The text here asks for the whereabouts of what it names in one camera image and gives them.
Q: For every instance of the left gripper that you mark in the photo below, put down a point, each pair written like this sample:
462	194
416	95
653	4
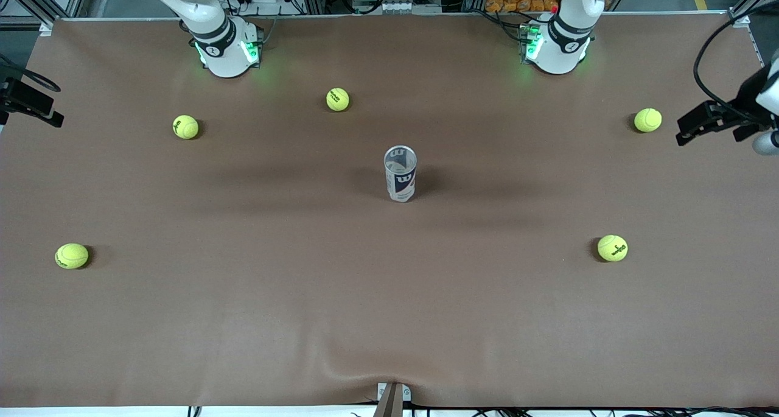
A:
748	96

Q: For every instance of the clear tennis ball can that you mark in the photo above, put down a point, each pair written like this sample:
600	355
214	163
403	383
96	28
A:
400	182

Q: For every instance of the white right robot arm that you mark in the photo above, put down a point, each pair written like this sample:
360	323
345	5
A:
222	58

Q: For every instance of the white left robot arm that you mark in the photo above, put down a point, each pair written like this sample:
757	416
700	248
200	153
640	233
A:
560	55

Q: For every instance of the yellow-green tennis ball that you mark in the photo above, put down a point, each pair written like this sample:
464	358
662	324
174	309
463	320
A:
185	126
612	248
647	120
72	255
338	99

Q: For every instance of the white electronic device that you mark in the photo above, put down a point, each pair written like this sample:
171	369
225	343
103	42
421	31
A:
395	7

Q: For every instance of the brown table mat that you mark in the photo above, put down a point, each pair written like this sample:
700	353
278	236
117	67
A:
389	271

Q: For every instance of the metal mat clamp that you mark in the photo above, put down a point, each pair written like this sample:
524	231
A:
391	402

